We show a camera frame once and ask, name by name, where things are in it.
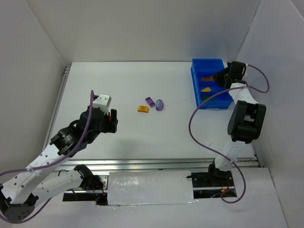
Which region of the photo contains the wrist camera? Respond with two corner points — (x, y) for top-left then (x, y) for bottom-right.
(93, 94), (112, 114)
(242, 63), (248, 77)

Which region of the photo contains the blue compartment bin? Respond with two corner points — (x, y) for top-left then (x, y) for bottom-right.
(190, 58), (233, 109)

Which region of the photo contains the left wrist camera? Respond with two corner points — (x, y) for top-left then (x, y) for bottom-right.
(93, 94), (112, 114)

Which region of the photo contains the small yellow sloped lego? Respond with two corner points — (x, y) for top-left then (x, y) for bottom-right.
(137, 105), (149, 113)

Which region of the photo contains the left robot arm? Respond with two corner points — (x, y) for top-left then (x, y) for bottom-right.
(0, 108), (118, 224)

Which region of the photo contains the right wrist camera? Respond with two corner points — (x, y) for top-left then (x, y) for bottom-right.
(242, 63), (248, 77)

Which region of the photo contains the long brown lego plate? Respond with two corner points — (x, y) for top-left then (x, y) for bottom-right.
(201, 77), (214, 82)

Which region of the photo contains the purple round flower lego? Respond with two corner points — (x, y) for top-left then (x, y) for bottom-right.
(155, 99), (164, 111)

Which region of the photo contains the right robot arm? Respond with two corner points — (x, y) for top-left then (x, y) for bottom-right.
(208, 61), (266, 182)

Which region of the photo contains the purple rectangular lego brick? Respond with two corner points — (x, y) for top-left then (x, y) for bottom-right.
(145, 97), (155, 107)

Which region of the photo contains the yellow lego brick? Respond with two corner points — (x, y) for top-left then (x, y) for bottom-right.
(201, 87), (212, 92)

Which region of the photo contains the white taped panel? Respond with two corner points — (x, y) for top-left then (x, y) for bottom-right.
(107, 171), (195, 206)

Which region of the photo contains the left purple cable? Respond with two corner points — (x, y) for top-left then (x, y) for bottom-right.
(0, 89), (95, 224)

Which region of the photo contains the aluminium front rail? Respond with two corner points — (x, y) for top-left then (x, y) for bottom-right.
(54, 158), (262, 171)

